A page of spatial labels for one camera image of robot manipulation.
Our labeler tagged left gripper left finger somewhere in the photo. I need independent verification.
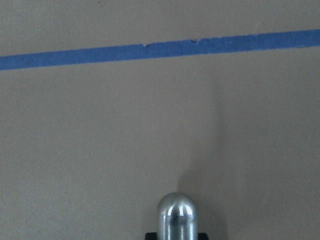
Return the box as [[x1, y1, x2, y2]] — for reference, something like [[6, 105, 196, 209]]
[[145, 232, 157, 240]]

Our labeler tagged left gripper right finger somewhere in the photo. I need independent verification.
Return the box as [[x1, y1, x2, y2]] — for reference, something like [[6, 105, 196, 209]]
[[197, 232, 209, 240]]

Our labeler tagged steel muddler black tip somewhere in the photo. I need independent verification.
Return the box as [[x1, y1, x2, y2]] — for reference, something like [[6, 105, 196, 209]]
[[156, 192, 198, 240]]

